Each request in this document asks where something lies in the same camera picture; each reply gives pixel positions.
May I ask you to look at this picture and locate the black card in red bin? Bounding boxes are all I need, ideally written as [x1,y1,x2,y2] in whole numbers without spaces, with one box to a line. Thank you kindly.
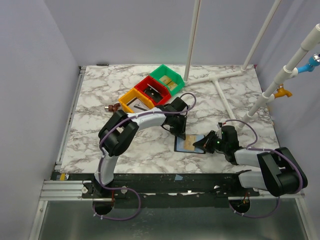
[144,84,163,104]

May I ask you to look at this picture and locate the red plastic bin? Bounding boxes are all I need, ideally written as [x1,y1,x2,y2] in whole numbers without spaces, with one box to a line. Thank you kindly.
[134,75,172,106]

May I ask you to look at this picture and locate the orange faucet fitting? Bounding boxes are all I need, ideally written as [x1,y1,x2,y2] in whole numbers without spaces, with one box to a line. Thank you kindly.
[273,84,293,99]

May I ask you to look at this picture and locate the yellow plastic bin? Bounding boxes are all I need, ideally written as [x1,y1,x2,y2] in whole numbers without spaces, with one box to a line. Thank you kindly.
[118,88,155,113]

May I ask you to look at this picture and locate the green plastic bin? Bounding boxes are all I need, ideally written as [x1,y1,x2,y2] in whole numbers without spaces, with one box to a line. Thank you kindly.
[149,64,185,97]

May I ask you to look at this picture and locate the blue faucet fitting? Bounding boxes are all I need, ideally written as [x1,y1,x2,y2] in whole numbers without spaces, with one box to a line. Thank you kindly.
[297,53,320,74]

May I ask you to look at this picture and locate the yellow items in green bin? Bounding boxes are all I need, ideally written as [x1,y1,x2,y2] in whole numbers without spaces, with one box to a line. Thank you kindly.
[159,75,178,91]

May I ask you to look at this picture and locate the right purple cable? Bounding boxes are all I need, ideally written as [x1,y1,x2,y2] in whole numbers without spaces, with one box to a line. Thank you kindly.
[218,119,303,218]

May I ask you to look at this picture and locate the brown metal faucet fitting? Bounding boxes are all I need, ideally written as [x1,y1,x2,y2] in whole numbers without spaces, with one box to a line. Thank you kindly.
[104,102,121,113]

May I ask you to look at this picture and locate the black leather card holder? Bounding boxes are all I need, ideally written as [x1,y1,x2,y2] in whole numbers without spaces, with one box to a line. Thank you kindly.
[174,134,206,154]

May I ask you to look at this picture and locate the white card in yellow bin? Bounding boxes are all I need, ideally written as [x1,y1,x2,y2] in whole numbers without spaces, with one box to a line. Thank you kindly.
[126,97,150,113]

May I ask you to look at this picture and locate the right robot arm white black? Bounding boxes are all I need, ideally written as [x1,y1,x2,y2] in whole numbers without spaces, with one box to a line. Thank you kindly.
[193,125,308,197]

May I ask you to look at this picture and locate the white PVC pipe frame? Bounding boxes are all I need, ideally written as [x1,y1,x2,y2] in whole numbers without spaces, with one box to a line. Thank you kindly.
[183,0,320,130]

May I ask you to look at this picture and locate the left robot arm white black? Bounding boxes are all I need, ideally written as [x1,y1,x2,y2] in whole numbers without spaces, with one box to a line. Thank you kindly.
[93,97,192,198]

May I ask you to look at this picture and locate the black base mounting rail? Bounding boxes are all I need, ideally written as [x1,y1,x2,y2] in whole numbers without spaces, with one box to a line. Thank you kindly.
[82,172,263,208]

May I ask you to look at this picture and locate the aluminium extrusion rail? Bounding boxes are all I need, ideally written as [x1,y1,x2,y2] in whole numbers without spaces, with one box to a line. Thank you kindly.
[39,180,91,201]

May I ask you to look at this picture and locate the gold credit card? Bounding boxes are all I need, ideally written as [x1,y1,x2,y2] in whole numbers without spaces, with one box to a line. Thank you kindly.
[183,134,197,152]

